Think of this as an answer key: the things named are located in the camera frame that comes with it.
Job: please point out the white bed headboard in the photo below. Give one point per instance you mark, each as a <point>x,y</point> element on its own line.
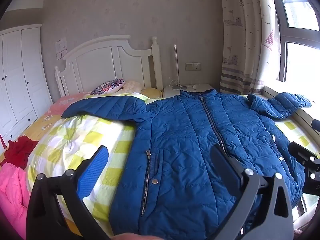
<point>105,62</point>

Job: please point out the pink jacket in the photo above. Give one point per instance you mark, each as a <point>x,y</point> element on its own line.
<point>12,192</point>

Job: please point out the printed cream curtain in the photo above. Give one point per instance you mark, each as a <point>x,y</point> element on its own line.
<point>246,42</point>

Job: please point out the white wardrobe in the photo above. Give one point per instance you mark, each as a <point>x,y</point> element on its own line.
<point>17,80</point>

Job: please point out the yellow green checked blanket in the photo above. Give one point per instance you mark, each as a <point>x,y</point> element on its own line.
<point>82,140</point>

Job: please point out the cream window sill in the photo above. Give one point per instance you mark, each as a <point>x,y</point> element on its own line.
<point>303,116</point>

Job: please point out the white nightstand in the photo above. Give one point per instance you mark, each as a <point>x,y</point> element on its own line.
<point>172,92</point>

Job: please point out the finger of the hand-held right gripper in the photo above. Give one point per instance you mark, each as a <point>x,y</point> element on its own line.
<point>298,151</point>

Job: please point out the white desk lamp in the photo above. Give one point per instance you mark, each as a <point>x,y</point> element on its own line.
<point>176,65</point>

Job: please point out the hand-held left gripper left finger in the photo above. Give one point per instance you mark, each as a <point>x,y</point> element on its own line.
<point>96,165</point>

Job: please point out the red cloth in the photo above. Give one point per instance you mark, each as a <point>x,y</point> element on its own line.
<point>18,151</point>

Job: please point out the wall power outlet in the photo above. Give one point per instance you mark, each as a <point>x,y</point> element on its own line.
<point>193,66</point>

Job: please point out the window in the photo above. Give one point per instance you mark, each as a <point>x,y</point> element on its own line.
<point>300,35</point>

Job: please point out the pink orange floral bedsheet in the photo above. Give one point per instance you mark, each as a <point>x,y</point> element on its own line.
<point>53,110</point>

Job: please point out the blue quilted jacket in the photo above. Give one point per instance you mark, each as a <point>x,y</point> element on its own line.
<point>187,142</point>

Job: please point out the cream pillow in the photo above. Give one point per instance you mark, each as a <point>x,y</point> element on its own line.
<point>132,86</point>

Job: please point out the yellow pillow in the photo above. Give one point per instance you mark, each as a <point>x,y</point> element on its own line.
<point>152,91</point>

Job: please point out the patterned round pillow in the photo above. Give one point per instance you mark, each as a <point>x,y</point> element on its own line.
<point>108,86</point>

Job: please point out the paper sheet on wall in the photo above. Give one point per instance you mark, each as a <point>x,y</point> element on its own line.
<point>61,43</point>

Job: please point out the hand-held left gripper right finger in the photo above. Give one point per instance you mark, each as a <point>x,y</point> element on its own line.
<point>225,166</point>

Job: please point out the wall light switches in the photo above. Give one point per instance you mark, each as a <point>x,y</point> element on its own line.
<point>61,54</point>

